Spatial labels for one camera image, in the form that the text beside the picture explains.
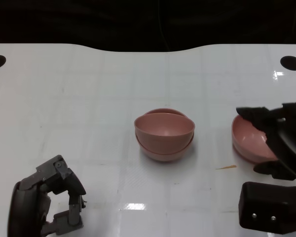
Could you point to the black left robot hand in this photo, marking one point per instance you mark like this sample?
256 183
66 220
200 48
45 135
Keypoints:
27 202

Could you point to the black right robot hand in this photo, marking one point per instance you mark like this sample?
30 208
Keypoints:
288 138

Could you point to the pink plastic bowl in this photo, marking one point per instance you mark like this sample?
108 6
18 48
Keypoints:
162 156
162 128
249 143

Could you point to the small orange scrap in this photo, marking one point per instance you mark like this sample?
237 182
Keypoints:
228 167

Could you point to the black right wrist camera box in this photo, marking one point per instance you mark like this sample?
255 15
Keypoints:
266 205

